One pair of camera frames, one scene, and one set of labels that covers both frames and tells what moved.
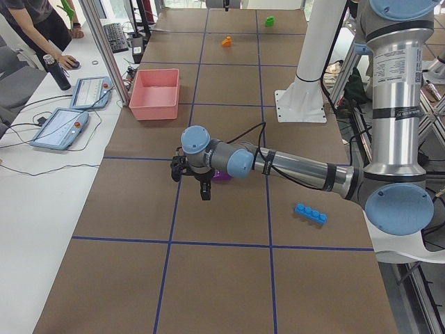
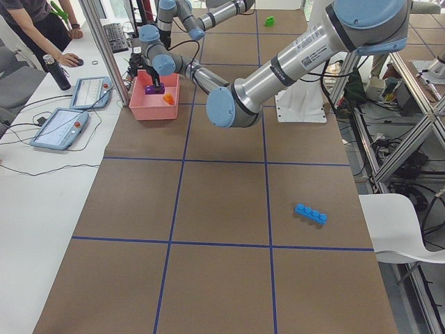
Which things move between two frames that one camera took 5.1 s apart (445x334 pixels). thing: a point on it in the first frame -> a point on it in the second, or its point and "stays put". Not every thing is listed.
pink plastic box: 156,94 stays put
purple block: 222,178 -> 153,90
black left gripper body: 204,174 -> 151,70
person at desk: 42,29 stays put
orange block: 227,42 -> 169,99
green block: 270,21 stays put
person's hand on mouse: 68,62 stays put
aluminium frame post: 99,30 stays put
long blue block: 309,212 stays put
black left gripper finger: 205,190 -> 156,80
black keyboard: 116,37 stays put
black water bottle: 58,72 stays put
